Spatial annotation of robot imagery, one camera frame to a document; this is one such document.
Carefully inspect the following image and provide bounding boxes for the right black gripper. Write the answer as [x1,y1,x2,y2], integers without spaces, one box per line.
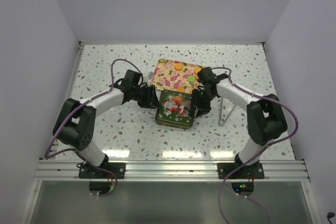
[189,89,216,118]

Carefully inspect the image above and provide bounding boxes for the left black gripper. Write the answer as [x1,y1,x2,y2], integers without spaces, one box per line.
[132,84,161,109]

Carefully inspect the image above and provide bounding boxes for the gold tin lid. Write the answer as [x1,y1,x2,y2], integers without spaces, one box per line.
[155,89,194,117]

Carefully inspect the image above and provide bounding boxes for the metal tongs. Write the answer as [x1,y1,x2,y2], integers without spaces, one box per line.
[219,98,236,126]

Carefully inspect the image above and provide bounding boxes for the cookie tin box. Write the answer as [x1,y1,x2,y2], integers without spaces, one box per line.
[155,114,194,130]

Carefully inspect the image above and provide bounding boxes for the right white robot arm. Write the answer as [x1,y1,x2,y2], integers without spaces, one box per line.
[191,67,288,178]

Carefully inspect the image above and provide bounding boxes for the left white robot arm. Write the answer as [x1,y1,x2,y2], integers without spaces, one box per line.
[52,70,160,178]

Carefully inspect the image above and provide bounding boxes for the green macaron cookie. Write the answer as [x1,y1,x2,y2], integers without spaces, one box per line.
[187,75,196,83]

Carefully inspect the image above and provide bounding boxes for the orange round cookie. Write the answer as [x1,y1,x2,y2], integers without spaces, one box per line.
[194,68,202,74]
[174,63,184,71]
[177,87,185,92]

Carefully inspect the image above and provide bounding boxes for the floral serving tray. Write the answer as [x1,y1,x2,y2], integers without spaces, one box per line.
[151,58,205,93]

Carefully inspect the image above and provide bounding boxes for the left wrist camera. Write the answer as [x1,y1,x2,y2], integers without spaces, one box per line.
[147,72,155,80]

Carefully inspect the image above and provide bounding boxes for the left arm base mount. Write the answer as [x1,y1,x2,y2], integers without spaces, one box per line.
[76,162,126,179]

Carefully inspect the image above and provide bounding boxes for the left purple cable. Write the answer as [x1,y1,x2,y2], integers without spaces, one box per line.
[45,58,144,159]

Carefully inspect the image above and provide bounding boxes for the purple cable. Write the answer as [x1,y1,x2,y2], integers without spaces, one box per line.
[211,67,300,224]
[45,58,144,159]

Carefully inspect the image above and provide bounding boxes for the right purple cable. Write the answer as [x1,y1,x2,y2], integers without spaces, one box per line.
[211,67,300,224]

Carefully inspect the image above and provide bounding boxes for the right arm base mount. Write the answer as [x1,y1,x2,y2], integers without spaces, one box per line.
[217,162,265,179]

